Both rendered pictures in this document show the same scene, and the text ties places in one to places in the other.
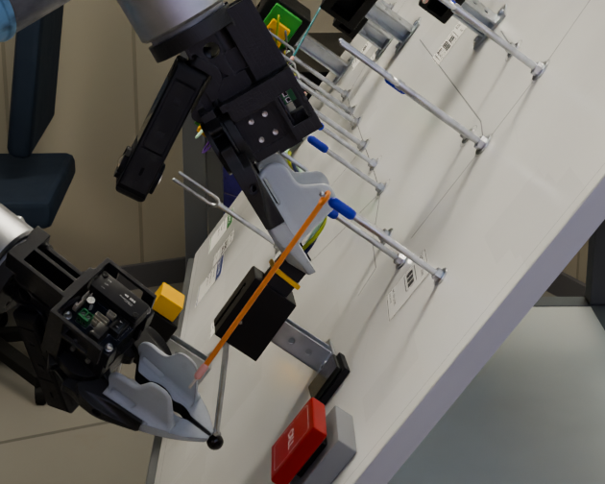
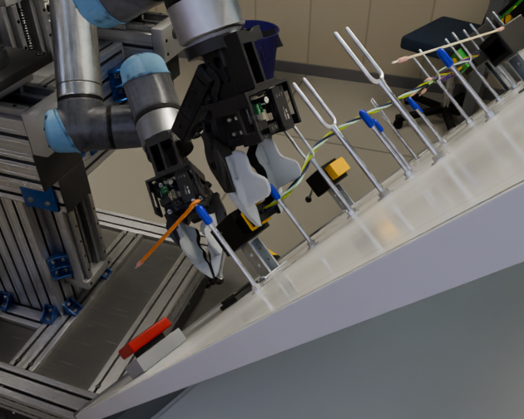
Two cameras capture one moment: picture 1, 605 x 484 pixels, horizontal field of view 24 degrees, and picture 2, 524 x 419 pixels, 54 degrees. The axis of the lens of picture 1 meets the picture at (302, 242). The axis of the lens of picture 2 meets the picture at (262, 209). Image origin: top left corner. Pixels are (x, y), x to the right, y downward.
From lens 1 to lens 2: 0.78 m
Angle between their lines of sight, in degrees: 43
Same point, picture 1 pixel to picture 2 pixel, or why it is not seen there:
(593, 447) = not seen: outside the picture
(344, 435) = (149, 356)
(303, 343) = (256, 259)
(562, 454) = not seen: outside the picture
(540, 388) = not seen: outside the picture
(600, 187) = (202, 355)
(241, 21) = (230, 48)
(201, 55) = (211, 64)
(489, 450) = (505, 322)
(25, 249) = (153, 141)
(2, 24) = (102, 15)
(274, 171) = (238, 157)
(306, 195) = (253, 180)
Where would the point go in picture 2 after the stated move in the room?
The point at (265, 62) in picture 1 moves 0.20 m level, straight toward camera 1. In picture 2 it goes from (243, 82) to (70, 159)
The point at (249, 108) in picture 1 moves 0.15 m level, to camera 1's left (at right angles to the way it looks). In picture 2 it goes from (221, 112) to (138, 72)
